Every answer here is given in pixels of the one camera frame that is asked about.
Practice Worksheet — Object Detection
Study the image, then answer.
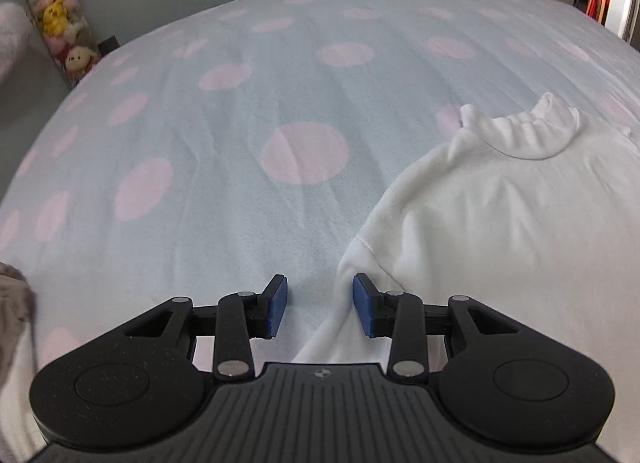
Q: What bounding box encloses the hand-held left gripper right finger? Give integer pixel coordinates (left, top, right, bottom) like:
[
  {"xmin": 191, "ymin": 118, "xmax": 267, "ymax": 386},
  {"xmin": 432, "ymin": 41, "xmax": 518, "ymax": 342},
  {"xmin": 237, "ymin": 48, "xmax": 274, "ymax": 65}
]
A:
[{"xmin": 352, "ymin": 273, "xmax": 521, "ymax": 382}]

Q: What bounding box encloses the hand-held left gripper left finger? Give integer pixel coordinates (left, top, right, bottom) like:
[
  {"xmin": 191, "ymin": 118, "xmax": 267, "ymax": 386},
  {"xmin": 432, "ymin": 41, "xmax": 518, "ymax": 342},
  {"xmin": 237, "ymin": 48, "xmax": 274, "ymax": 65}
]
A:
[{"xmin": 122, "ymin": 273, "xmax": 289, "ymax": 382}]

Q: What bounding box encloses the clear tube of plush toys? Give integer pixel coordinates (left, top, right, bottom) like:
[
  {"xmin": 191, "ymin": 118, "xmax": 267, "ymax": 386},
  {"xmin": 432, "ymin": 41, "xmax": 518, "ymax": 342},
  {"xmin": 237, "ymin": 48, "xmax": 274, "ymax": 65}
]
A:
[{"xmin": 12, "ymin": 0, "xmax": 104, "ymax": 91}]

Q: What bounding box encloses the white sweater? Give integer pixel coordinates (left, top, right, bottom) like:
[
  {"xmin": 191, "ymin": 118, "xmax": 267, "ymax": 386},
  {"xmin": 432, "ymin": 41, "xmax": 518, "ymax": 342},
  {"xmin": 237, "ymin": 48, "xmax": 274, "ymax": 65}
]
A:
[{"xmin": 292, "ymin": 92, "xmax": 640, "ymax": 463}]

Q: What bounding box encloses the beige cloth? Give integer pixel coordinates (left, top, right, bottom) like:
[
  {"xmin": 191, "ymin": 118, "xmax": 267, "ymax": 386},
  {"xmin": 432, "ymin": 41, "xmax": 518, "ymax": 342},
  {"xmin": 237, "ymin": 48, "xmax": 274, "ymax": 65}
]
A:
[{"xmin": 0, "ymin": 263, "xmax": 38, "ymax": 381}]

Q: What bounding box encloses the bed with pink dotted sheet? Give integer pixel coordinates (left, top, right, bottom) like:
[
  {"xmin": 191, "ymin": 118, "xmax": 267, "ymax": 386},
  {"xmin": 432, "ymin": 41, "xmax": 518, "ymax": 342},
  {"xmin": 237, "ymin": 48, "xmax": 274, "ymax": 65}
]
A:
[{"xmin": 0, "ymin": 0, "xmax": 640, "ymax": 463}]

